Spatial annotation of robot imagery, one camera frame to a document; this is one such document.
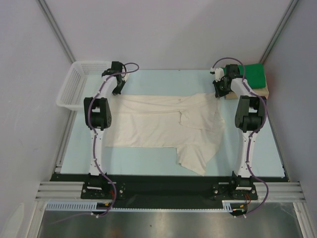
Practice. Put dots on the cream white t shirt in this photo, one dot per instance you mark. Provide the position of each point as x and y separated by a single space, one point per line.
193 125

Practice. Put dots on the aluminium frame rail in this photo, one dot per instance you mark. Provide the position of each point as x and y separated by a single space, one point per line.
73 191

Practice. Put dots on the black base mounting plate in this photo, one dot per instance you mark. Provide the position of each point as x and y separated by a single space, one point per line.
162 192

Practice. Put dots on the white plastic mesh basket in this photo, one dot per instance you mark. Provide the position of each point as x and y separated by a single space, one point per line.
83 79

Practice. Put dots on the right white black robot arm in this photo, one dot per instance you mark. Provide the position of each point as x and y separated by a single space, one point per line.
250 115

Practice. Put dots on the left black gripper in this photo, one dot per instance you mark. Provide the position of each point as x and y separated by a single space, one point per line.
116 91

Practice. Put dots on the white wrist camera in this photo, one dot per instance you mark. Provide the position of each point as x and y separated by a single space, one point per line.
125 75
218 73

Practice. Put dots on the green folded t shirt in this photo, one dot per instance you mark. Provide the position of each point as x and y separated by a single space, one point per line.
254 75

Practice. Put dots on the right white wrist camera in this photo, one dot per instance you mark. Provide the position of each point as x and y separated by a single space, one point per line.
218 73

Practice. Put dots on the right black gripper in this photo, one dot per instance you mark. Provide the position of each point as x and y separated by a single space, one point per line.
221 87

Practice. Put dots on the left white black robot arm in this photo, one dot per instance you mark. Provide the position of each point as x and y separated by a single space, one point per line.
97 113

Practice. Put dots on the tan folded t shirt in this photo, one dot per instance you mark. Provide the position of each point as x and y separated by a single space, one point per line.
261 92

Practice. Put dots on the white slotted cable duct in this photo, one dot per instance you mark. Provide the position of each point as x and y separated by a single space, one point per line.
71 205

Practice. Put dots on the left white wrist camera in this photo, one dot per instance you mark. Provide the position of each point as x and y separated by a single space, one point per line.
125 75

